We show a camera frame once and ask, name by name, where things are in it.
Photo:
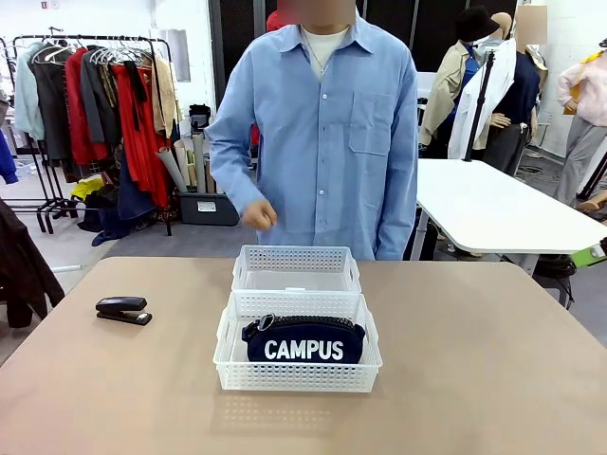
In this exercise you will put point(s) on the red hanging jacket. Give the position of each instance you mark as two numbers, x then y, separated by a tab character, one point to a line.
80	118

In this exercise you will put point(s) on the black clothes rack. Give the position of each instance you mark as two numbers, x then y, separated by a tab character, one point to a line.
161	142

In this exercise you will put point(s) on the grey storage bin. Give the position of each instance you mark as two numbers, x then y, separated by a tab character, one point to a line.
204	211

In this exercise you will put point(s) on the person's left forearm blue sleeve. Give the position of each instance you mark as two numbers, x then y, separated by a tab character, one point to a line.
400	204

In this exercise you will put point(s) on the black tripod pole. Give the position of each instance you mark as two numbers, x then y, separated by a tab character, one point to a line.
480	104

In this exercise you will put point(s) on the grey cardboard tube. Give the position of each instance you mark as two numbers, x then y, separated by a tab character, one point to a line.
198	161

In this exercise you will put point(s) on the black bucket hat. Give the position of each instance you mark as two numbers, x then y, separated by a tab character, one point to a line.
474	23

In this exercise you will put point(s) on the white work table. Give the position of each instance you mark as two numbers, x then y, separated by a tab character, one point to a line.
498	208

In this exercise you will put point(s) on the yellow bag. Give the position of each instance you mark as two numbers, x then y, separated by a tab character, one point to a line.
85	189

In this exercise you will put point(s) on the beige hanging garment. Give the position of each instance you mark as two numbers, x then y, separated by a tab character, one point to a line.
166	99

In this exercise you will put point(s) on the black stapler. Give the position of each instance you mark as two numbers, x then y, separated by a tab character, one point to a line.
121	308

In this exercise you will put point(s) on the dark blue denim garment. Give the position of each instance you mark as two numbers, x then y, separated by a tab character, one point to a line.
133	204

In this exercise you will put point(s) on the person in pink sweater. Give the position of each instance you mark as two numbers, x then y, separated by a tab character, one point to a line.
585	95

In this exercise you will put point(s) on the white perforated plastic basket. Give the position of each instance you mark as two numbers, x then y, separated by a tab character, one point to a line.
296	265
294	376

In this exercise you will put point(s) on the black leather jacket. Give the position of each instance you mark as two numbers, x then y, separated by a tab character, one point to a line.
23	275

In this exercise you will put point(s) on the black hanging scarf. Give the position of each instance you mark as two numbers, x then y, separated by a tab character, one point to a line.
137	95

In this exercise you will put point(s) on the white wall panel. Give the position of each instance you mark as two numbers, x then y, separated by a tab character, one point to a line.
178	54

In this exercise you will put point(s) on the mannequin in white shirt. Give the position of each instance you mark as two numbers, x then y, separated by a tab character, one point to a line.
498	80

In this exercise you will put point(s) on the grey hanging jacket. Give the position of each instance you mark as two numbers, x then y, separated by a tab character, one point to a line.
97	104

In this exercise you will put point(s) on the red hat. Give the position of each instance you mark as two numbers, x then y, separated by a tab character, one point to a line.
271	21

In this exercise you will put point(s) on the black machine on shelf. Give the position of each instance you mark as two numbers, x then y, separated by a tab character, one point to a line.
199	118

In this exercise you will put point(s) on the beige paper roll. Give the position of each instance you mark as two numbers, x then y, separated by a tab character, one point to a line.
173	170

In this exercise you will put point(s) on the bright blue garment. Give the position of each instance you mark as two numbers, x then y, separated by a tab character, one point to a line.
5	161

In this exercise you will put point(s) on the navy CAMPUS pencil case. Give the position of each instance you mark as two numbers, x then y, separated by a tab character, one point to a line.
303	343

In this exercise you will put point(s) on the red hanging dress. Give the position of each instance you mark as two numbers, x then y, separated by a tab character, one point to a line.
142	156

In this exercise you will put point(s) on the person's right hand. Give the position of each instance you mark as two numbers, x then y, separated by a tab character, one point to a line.
258	215

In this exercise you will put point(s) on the person's right forearm blue sleeve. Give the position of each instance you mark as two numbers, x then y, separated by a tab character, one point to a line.
232	175

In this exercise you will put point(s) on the mannequin in beige trench coat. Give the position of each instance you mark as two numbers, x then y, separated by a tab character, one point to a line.
446	95

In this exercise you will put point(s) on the figure in navy top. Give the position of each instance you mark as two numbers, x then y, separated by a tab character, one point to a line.
519	99

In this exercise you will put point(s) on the dark grey hanging coat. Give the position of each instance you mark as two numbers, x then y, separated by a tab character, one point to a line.
52	114

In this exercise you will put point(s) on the person in blue shirt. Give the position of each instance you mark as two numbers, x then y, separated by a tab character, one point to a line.
332	156

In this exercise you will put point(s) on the pale mint hanging garment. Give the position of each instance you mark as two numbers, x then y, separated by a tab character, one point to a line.
26	95

